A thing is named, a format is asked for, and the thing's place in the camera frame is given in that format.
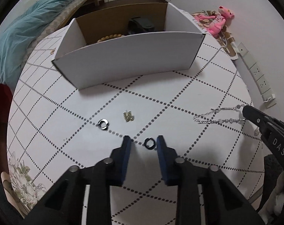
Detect black ring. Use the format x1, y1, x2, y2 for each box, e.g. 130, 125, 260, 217
144, 138, 156, 149

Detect thin silver necklace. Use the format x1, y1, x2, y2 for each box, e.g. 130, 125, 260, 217
193, 103, 247, 125

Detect white power strip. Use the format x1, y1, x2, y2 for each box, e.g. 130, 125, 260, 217
234, 42, 277, 111

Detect small gold earrings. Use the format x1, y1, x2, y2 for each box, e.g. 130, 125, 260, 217
123, 111, 134, 122

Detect patterned white tablecloth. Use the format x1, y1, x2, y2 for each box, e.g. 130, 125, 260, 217
7, 28, 265, 224

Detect white cardboard box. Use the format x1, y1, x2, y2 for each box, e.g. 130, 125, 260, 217
52, 3, 205, 90

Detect pink panther plush toy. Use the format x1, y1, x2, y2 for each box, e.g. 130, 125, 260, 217
196, 6, 235, 38

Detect black fitness band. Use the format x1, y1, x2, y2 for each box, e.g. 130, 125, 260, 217
127, 17, 155, 35

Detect bed with patterned mattress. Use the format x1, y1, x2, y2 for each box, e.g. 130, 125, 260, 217
23, 0, 88, 63

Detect teal blanket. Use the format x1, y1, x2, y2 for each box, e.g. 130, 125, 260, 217
0, 0, 75, 89

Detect wooden bead bracelet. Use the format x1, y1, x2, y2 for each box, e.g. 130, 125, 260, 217
96, 33, 126, 43

